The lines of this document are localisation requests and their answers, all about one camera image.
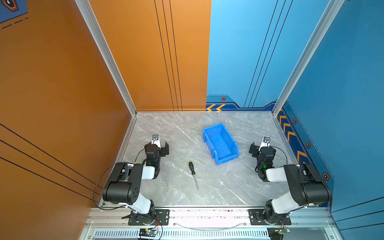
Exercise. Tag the left green circuit board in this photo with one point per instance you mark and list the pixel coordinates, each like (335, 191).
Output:
(148, 234)

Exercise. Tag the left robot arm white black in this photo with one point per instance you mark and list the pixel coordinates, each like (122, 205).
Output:
(124, 184)

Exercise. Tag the right aluminium corner post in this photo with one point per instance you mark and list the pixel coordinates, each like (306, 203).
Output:
(317, 36)

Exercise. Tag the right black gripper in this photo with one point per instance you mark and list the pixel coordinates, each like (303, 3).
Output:
(255, 149)

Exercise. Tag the aluminium corner post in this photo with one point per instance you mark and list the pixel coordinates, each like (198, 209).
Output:
(101, 42)
(317, 36)

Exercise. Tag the green circuit board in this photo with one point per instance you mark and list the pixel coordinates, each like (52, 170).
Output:
(148, 234)
(277, 234)

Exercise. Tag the right green circuit board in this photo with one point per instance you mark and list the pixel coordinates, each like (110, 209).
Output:
(277, 234)

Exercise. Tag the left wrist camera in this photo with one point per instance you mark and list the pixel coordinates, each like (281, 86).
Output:
(156, 140)

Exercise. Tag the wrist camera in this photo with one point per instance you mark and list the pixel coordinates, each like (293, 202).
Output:
(265, 140)
(156, 140)

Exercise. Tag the blue plastic bin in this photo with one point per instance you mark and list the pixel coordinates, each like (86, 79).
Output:
(220, 143)

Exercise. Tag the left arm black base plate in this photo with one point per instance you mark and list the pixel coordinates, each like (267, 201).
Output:
(150, 219)

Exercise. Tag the aluminium front rail frame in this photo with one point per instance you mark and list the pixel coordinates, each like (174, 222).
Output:
(211, 223)

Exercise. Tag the black handled screwdriver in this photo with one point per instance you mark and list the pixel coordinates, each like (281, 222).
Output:
(191, 166)

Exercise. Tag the left aluminium corner post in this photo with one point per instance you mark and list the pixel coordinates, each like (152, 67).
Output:
(101, 42)

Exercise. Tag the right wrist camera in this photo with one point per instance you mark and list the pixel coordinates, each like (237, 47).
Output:
(265, 140)

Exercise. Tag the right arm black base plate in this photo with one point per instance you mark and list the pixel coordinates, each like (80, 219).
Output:
(259, 217)

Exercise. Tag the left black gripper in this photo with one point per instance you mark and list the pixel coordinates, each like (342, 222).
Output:
(164, 151)

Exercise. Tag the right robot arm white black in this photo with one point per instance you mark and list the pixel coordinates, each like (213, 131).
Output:
(306, 186)

